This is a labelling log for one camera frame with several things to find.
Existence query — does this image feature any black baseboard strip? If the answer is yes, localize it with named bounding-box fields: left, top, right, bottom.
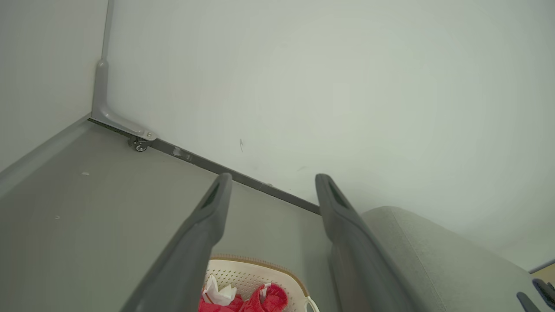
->
left=89, top=118, right=321, bottom=215

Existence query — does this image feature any red and white jersey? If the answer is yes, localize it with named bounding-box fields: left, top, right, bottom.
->
left=199, top=274, right=243, bottom=312

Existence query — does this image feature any grey wall skirting strip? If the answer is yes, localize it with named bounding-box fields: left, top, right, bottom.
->
left=0, top=114, right=92, bottom=198

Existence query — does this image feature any grey fabric sofa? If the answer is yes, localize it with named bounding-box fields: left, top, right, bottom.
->
left=361, top=206, right=555, bottom=312

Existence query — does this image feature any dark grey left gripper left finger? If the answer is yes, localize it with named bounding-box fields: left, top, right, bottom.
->
left=121, top=172, right=233, bottom=312

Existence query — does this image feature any white perforated laundry basket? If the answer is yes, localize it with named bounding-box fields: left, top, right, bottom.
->
left=204, top=255, right=320, bottom=312

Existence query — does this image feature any grey metal corner bracket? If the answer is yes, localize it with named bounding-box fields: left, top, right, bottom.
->
left=91, top=58, right=157, bottom=141

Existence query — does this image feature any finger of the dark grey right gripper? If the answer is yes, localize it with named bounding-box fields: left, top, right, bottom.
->
left=516, top=292, right=541, bottom=312
left=532, top=278, right=555, bottom=304

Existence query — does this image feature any grey vertical corner trim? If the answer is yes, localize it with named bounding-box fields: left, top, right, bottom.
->
left=101, top=0, right=114, bottom=61

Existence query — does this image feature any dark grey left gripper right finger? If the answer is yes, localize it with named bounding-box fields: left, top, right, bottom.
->
left=315, top=173, right=415, bottom=312

